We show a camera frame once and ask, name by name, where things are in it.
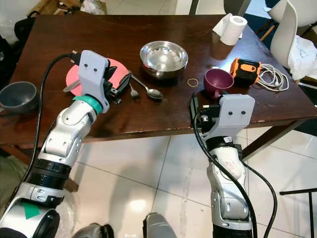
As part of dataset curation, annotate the stainless steel bowl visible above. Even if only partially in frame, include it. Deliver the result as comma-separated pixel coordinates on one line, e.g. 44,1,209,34
140,41,189,80

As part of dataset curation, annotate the robot leg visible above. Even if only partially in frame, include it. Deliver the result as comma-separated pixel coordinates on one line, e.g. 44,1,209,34
142,212,185,238
73,223,115,238

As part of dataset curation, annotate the olive woven sack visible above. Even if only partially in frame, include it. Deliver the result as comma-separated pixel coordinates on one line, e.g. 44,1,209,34
0,156,31,221

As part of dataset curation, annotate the black metal stand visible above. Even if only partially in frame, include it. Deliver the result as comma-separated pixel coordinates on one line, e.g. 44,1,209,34
279,188,317,238

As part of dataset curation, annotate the white paper towel roll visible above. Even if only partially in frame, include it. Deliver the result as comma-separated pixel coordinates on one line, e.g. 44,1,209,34
220,15,249,47

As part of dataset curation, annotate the orange and black device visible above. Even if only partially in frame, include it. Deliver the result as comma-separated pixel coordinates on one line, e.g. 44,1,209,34
229,58,263,85

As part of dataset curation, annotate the white plastic chair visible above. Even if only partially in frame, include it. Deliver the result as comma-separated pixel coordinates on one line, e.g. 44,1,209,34
266,0,317,82

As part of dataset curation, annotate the white crumpled cloth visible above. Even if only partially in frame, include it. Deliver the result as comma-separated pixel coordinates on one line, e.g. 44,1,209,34
294,35,317,83

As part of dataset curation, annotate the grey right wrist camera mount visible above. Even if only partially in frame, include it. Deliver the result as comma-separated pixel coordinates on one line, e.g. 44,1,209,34
215,94,256,140

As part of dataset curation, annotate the robot left leg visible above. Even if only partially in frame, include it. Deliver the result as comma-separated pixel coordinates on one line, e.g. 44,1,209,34
73,223,115,238

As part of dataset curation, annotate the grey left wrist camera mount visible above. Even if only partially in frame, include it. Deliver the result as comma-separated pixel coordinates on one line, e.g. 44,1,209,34
78,50,111,113

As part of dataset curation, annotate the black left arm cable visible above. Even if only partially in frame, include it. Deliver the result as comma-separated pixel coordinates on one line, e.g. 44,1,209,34
19,52,80,204

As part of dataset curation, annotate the dark grey cup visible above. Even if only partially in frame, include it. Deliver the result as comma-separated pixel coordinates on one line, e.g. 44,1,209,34
0,81,39,116

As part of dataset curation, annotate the white paper napkin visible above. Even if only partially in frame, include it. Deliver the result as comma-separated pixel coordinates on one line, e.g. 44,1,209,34
211,13,232,38

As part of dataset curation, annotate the metal fork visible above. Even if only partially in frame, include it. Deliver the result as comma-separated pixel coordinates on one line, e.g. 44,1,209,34
129,82,141,100

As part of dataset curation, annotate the brown cardboard box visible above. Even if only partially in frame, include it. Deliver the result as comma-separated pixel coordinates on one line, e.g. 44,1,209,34
30,0,107,16

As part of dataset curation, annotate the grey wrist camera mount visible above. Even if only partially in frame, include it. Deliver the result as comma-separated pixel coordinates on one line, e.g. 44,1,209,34
78,50,111,113
215,94,256,140

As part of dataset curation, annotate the round plate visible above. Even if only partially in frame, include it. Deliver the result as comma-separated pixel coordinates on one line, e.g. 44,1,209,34
66,58,129,98

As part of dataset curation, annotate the coiled white cable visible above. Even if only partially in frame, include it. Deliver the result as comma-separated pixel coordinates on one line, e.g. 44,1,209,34
258,63,291,93

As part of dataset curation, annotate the metal spoon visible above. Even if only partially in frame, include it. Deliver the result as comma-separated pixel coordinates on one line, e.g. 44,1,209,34
132,74,164,101

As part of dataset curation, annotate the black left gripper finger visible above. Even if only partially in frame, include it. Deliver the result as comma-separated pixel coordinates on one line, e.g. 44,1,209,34
113,73,133,97

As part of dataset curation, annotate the maroon cup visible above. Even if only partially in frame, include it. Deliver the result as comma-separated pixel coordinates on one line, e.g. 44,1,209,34
203,68,235,100

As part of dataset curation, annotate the black bag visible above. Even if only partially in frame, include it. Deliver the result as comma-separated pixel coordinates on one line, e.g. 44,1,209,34
13,17,37,43

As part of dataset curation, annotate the robot right leg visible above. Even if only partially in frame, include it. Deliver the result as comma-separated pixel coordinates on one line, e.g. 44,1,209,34
142,212,185,238

